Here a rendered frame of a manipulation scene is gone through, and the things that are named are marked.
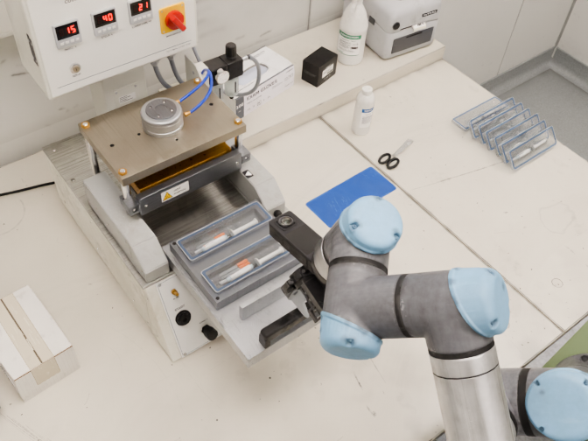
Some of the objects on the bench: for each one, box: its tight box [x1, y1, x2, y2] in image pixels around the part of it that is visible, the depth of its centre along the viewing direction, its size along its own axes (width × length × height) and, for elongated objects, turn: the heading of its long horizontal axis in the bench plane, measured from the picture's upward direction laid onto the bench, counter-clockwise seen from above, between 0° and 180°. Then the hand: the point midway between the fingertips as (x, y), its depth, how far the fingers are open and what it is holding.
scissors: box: [378, 138, 414, 169], centre depth 181 cm, size 14×6×1 cm, turn 139°
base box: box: [47, 158, 181, 362], centre depth 151 cm, size 54×38×17 cm
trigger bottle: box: [336, 0, 368, 66], centre depth 191 cm, size 9×8×25 cm
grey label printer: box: [342, 0, 442, 60], centre depth 203 cm, size 25×20×17 cm
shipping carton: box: [0, 285, 81, 403], centre depth 133 cm, size 19×13×9 cm
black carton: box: [301, 46, 338, 88], centre depth 191 cm, size 6×9×7 cm
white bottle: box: [351, 86, 375, 136], centre depth 181 cm, size 5×5×14 cm
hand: (293, 290), depth 113 cm, fingers closed
